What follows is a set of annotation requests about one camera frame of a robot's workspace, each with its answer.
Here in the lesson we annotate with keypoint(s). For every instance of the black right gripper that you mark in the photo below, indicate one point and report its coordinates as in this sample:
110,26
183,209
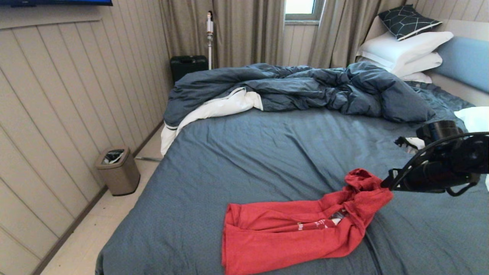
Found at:
428,177

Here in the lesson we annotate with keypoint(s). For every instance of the red printed t-shirt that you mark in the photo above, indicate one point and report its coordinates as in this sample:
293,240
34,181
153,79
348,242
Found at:
286,236

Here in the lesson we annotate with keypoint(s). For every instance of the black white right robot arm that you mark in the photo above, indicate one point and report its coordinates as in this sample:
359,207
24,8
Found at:
470,152

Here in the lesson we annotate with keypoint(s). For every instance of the bed with blue sheet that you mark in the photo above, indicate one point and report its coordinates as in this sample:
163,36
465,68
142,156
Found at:
267,152

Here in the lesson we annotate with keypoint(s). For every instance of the dark blue crumpled duvet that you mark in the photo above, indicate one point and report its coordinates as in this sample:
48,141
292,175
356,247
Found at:
305,87

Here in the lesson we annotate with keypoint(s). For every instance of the large white pillow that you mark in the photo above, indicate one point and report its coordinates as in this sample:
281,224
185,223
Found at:
399,48

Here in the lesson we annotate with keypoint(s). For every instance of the blue headboard cushion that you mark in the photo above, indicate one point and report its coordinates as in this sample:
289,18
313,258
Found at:
466,60

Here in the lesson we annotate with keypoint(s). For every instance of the dark geometric patterned cushion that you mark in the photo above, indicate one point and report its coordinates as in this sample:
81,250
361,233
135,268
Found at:
407,21

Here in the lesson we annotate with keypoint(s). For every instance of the white blanket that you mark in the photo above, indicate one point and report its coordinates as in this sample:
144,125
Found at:
229,104

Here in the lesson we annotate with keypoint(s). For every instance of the black suitcase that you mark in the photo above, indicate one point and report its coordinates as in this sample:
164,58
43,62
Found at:
187,65

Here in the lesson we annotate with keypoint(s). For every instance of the white stick vacuum cleaner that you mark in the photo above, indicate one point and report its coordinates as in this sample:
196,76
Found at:
209,33

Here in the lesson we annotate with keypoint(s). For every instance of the taupe trash bin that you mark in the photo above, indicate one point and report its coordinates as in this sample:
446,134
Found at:
122,179

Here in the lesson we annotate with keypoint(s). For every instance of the black plastic bin liner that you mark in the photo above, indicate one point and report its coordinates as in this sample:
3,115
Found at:
113,157

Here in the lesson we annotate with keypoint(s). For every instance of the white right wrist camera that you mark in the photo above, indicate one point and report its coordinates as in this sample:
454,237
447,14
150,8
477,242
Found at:
412,143

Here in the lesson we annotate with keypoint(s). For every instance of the window with grey frame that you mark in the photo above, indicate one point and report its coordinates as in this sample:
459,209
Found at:
301,7

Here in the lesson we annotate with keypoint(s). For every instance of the wall-mounted television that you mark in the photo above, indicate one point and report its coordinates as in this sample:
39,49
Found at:
57,2

